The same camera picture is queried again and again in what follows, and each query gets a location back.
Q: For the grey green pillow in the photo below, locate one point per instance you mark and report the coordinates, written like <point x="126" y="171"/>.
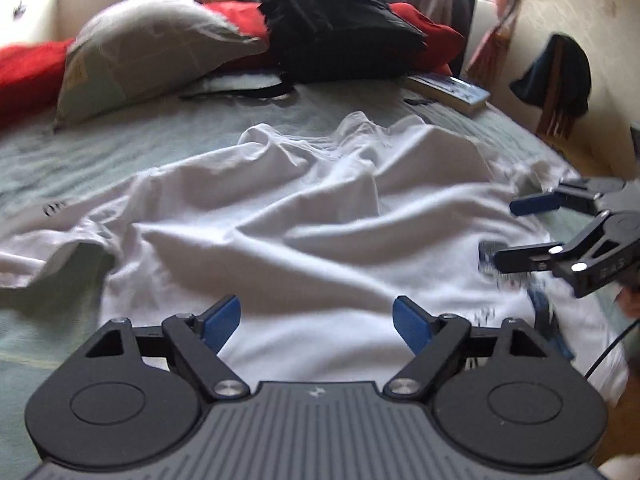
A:
<point x="137" y="50"/>

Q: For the black backpack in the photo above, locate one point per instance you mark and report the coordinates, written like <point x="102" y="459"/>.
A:
<point x="330" y="40"/>

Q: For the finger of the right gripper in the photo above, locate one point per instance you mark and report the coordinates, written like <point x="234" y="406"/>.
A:
<point x="531" y="258"/>
<point x="542" y="202"/>

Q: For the right orange curtain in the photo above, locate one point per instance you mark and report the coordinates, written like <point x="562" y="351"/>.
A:
<point x="488" y="58"/>

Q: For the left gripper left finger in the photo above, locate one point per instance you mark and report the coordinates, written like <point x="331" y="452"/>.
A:
<point x="194" y="342"/>

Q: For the white printed long-sleeve shirt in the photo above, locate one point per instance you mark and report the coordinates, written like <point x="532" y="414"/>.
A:
<point x="317" y="237"/>

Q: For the wooden chair with dark garment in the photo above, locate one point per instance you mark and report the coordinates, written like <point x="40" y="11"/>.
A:
<point x="559" y="83"/>

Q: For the paperback book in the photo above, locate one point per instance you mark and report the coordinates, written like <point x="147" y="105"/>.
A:
<point x="453" y="92"/>

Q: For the right hand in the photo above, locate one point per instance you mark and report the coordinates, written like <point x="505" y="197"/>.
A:
<point x="629" y="302"/>

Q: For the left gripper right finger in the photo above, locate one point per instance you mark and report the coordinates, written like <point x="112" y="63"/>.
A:
<point x="437" y="344"/>

